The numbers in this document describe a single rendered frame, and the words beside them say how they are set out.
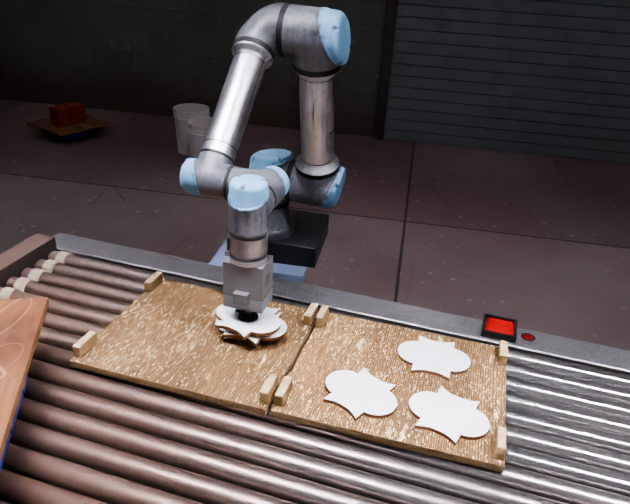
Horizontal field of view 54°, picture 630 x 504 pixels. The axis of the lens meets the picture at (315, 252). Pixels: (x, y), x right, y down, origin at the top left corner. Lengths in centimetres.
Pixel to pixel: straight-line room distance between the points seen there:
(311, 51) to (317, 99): 13
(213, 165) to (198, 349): 38
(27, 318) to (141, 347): 22
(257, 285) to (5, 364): 46
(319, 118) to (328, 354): 58
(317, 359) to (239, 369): 16
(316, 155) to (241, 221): 47
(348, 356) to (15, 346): 62
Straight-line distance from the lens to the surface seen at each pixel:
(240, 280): 123
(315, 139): 155
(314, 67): 144
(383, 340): 134
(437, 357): 131
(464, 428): 116
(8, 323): 127
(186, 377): 123
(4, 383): 112
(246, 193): 114
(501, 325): 148
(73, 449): 115
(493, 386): 128
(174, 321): 139
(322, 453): 111
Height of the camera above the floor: 170
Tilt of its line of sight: 27 degrees down
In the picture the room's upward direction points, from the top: 3 degrees clockwise
